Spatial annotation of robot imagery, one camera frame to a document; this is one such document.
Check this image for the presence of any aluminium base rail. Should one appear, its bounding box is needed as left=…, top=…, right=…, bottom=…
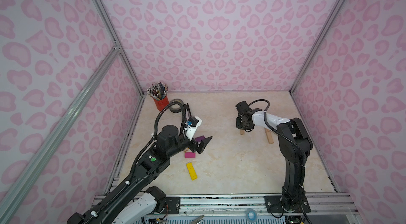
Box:
left=91, top=192, right=362, bottom=224

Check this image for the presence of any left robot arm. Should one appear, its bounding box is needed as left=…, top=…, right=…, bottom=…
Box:
left=67, top=125, right=212, bottom=224

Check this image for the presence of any red pencil cup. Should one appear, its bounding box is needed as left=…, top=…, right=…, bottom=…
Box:
left=154, top=96, right=169, bottom=111

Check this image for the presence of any bundle of coloured pencils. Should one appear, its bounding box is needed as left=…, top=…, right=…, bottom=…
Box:
left=147, top=82, right=169, bottom=100

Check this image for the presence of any magenta block lower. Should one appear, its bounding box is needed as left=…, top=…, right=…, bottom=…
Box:
left=185, top=152, right=196, bottom=158

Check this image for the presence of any black tape roll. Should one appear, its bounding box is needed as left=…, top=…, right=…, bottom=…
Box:
left=169, top=98, right=184, bottom=114

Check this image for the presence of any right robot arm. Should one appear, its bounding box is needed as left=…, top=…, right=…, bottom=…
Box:
left=235, top=99, right=313, bottom=213

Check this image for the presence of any black stapler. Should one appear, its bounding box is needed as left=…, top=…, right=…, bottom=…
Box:
left=181, top=103, right=191, bottom=122

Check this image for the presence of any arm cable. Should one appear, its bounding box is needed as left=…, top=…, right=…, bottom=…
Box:
left=248, top=99, right=307, bottom=164
left=153, top=101, right=186, bottom=136

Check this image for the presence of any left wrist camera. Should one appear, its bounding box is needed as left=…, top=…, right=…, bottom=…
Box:
left=185, top=116, right=203, bottom=141

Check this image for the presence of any purple block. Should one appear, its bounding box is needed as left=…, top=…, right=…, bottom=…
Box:
left=195, top=136, right=206, bottom=142

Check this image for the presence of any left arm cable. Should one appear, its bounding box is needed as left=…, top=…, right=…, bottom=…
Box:
left=153, top=101, right=186, bottom=136

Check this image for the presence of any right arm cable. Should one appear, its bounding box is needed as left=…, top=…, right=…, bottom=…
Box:
left=248, top=99, right=307, bottom=164

